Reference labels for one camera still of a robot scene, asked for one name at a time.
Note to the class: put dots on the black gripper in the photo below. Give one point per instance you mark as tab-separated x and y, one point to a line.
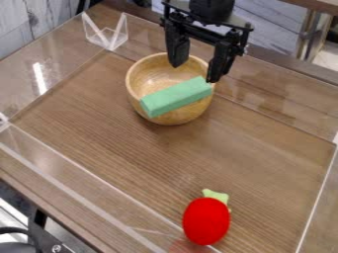
208	21

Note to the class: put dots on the red plush fruit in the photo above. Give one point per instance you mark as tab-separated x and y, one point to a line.
206	218

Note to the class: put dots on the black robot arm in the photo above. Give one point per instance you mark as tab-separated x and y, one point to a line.
207	21

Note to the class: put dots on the green foam block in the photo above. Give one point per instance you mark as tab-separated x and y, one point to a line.
175	96

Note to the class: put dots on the wooden bowl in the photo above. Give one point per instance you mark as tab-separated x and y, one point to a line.
150	75

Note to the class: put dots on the clear acrylic corner stand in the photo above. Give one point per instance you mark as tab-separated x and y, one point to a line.
107	38

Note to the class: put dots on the clear acrylic tray wall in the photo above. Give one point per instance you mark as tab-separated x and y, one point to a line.
104	217

